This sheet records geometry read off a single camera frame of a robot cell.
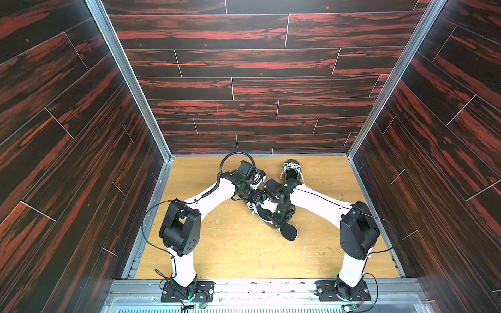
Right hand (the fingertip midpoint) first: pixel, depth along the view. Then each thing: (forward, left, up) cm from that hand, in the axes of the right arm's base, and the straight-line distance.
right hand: (281, 220), depth 86 cm
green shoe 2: (+2, +8, +7) cm, 11 cm away
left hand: (+8, +9, +5) cm, 13 cm away
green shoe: (+29, -7, +2) cm, 30 cm away
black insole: (-7, -3, +5) cm, 9 cm away
